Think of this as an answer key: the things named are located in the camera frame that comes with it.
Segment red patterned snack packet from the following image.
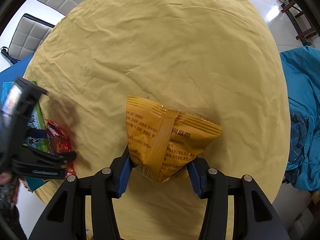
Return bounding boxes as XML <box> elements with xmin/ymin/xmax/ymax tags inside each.
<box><xmin>46</xmin><ymin>119</ymin><xmax>76</xmax><ymax>177</ymax></box>

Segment yellow snack packet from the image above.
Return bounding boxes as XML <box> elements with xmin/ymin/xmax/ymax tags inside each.
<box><xmin>126</xmin><ymin>96</ymin><xmax>222</xmax><ymax>184</ymax></box>

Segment person hand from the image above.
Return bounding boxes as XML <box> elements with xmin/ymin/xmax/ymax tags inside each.
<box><xmin>1</xmin><ymin>171</ymin><xmax>20</xmax><ymax>206</ymax></box>

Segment green snack pack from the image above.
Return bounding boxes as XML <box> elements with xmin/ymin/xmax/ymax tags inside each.
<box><xmin>24</xmin><ymin>81</ymin><xmax>51</xmax><ymax>153</ymax></box>

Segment blue foam mat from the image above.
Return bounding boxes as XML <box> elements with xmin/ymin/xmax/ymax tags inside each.
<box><xmin>0</xmin><ymin>55</ymin><xmax>33</xmax><ymax>86</ymax></box>

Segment left white padded chair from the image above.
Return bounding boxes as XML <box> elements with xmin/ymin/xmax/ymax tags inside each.
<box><xmin>8</xmin><ymin>14</ymin><xmax>55</xmax><ymax>60</ymax></box>

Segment teal blanket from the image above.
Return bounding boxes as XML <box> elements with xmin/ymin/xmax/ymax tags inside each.
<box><xmin>280</xmin><ymin>46</ymin><xmax>319</xmax><ymax>191</ymax></box>

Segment yellow table cloth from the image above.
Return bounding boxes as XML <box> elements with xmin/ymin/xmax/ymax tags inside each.
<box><xmin>23</xmin><ymin>0</ymin><xmax>291</xmax><ymax>240</ymax></box>

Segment dark wooden chair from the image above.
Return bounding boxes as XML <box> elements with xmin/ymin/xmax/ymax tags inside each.
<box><xmin>281</xmin><ymin>1</ymin><xmax>318</xmax><ymax>46</ymax></box>

